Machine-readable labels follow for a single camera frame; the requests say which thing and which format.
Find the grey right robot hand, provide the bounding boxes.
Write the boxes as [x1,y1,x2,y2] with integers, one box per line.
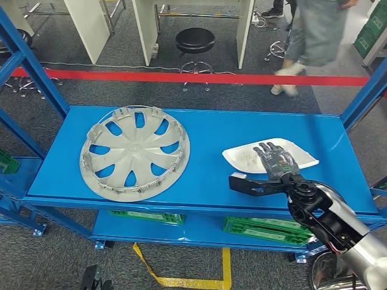
[252,141,300,182]

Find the white plastic car part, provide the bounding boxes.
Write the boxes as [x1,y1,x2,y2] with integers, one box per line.
[221,138,320,175]

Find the blue metal shelf rack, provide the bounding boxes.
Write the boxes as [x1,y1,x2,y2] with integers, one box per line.
[0,5,387,265]
[0,108,48,237]

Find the green plastic crate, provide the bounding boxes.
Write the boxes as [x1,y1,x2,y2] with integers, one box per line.
[354,0,387,60]
[223,216,315,247]
[109,210,185,226]
[0,149,20,175]

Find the black round stool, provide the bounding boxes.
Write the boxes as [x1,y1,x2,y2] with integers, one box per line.
[265,0,299,63]
[175,27,216,93]
[0,28,64,100]

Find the chrome round base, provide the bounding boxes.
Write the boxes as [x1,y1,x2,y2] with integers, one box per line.
[308,251,368,290]

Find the yellow floor tape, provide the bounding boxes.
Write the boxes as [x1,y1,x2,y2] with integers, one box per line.
[133,242,232,290]

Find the white power strip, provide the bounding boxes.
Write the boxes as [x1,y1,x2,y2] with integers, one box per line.
[252,11,279,30]

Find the white table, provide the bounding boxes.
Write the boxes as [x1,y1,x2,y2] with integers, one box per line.
[361,28,387,69]

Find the silver wheel hubcap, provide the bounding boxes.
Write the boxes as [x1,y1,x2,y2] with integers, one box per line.
[79,105,191,203]

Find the white desk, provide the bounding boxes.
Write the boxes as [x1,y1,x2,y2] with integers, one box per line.
[0,0,35,37]
[132,0,256,69]
[63,0,128,65]

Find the red barrier tape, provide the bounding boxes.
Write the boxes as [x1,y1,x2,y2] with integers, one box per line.
[11,67,387,99]

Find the white floor cable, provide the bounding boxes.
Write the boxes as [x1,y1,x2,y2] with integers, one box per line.
[39,60,243,86]

